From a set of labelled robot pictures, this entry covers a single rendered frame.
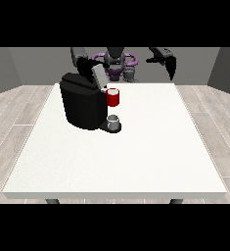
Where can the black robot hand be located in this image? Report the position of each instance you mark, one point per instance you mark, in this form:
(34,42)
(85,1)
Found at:
(85,67)
(169,63)

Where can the small grey cup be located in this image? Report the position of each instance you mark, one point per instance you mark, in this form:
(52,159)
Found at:
(113,122)

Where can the pale grey machine lid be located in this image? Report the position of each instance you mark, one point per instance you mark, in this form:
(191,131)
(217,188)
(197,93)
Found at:
(99,76)

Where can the small grey coffee pod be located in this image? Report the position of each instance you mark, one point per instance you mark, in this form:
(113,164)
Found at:
(128,75)

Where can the grey trunk with purple rings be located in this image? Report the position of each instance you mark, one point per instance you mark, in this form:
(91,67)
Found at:
(114,56)

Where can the dark table leg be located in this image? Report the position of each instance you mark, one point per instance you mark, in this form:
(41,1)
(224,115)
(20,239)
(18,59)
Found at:
(52,201)

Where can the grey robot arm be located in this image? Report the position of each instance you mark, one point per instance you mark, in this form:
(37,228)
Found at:
(78,53)
(160,51)

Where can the black coffee machine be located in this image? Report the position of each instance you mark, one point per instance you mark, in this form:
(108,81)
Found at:
(82,104)

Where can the red pod holder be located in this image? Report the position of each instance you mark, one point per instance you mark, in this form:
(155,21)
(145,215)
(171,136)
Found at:
(113,97)

